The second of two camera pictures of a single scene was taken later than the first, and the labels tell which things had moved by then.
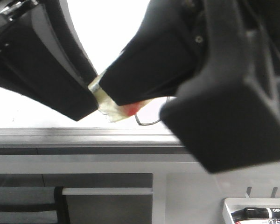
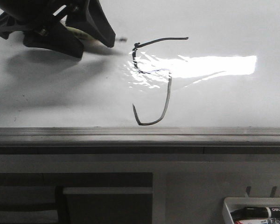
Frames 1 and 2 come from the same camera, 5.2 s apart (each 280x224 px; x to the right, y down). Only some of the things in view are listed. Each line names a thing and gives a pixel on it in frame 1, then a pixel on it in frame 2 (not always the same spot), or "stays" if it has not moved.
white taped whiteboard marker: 114,112 to 91,45
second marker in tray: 279,221 stays
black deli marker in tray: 261,213 stays
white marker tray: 232,205 stays
